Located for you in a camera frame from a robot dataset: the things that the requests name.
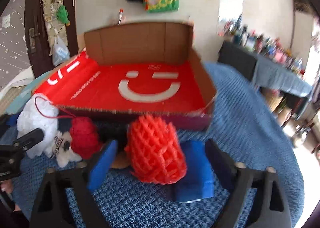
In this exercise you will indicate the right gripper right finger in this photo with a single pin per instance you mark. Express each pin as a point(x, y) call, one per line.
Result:
point(270, 206)

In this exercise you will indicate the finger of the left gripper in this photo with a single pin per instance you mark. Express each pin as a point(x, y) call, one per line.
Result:
point(29, 140)

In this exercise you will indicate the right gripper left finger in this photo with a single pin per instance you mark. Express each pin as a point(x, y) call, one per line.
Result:
point(51, 207)

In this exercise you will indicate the white mesh bath pouf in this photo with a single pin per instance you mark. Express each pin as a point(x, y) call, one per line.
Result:
point(39, 112)

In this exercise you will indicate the white plush toy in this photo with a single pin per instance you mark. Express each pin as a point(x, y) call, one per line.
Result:
point(62, 150)

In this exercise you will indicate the red knitted plush hat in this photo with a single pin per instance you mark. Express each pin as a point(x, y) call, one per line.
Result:
point(85, 139)

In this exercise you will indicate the blue cloth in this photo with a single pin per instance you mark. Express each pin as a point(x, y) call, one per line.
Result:
point(198, 182)

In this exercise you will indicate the tan round cushion pad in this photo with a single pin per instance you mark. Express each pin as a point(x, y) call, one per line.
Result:
point(120, 161)

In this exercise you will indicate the orange foam net ball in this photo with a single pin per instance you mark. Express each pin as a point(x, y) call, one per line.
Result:
point(154, 152)

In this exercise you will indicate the black pompom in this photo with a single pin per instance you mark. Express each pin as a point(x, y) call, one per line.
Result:
point(112, 131)

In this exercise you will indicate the light blue bedsheet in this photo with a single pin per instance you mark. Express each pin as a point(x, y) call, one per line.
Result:
point(19, 102)

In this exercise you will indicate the blue knitted blanket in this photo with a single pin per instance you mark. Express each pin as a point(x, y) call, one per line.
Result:
point(244, 128)

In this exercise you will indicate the white plastic bag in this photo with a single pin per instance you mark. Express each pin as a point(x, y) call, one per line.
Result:
point(60, 52)

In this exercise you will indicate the red cardboard box tray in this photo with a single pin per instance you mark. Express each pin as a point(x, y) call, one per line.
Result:
point(133, 69)

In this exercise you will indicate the green plush toy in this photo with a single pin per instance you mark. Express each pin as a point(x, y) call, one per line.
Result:
point(62, 15)

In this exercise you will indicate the blue cloth covered table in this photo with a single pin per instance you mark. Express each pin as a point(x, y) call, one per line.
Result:
point(261, 71)

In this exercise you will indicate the beige hanging organizer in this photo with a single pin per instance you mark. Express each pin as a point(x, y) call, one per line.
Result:
point(53, 26)

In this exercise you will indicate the dark brown door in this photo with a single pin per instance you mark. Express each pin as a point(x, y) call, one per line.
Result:
point(37, 39)

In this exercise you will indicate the mop handle orange tip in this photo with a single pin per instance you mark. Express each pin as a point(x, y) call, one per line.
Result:
point(120, 16)

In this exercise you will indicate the wall mirror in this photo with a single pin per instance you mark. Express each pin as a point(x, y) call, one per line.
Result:
point(230, 13)

